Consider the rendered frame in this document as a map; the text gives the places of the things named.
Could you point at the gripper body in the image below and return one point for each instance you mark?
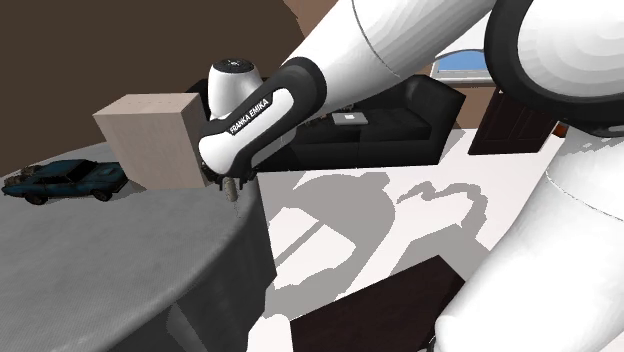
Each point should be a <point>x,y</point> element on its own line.
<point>246,178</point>

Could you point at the dark blue toy car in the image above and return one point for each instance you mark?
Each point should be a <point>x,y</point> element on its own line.
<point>63,179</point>

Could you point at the grey round table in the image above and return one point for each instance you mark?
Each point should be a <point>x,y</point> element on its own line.
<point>112,263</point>

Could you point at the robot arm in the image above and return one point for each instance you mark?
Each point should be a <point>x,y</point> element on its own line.
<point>390,44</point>

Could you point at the beige wooden box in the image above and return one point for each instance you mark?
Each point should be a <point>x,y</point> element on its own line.
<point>151,141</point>

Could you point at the arched window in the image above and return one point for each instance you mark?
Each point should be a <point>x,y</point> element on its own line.
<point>460,63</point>

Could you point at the small grey cylinder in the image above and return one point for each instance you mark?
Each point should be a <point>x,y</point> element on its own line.
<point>230,190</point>

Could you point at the black sofa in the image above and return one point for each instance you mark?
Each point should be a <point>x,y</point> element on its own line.
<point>395,131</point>

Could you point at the dark brown door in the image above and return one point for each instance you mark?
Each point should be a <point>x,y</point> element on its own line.
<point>512,129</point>

